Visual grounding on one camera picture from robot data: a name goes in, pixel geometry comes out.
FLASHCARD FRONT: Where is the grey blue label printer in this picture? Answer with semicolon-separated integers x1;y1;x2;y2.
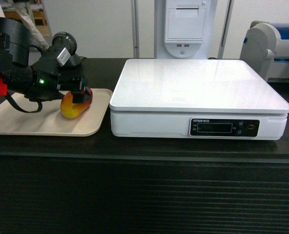
240;20;289;83

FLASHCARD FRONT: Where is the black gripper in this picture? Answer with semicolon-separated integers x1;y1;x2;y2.
24;46;91;104

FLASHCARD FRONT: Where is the black checkout counter cabinet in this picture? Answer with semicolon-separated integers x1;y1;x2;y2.
0;58;289;234

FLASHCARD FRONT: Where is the black cable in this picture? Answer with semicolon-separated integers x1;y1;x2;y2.
4;91;43;113

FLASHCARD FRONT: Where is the grey metal pole right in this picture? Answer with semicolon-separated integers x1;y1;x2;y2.
217;0;234;59

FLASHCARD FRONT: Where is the white receipt printer kiosk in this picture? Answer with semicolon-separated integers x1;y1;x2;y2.
154;0;217;59

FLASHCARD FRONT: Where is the white electronic checkout scale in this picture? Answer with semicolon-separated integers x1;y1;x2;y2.
109;59;289;140

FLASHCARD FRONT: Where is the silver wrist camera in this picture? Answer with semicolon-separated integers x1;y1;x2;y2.
56;47;71;67

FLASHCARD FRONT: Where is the red yellow mango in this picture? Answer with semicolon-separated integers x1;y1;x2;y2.
60;87;93;119

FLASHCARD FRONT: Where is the black barcode scanner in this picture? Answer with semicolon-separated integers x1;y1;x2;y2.
52;32;81;69

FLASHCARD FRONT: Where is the grey metal pole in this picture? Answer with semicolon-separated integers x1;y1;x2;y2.
131;0;140;59
217;0;234;59

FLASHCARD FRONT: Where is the beige plastic tray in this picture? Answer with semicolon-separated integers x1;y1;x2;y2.
0;89;112;137

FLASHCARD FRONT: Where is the grey metal pole left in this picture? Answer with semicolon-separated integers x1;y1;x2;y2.
131;0;140;59

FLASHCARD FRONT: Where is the person in background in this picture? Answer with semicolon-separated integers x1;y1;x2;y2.
11;0;49;50

